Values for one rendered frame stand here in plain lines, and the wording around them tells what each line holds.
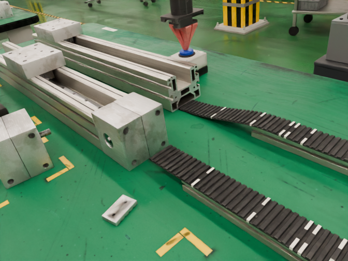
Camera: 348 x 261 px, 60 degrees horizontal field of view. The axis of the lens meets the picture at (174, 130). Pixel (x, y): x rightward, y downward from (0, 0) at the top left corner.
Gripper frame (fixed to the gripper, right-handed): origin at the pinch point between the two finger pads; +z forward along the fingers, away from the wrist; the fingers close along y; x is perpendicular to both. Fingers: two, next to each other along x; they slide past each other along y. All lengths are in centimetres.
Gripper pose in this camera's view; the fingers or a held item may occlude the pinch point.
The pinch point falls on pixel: (185, 46)
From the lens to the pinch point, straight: 86.7
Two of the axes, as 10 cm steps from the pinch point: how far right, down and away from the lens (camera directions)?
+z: 1.2, 8.3, 5.5
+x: 6.8, 3.4, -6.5
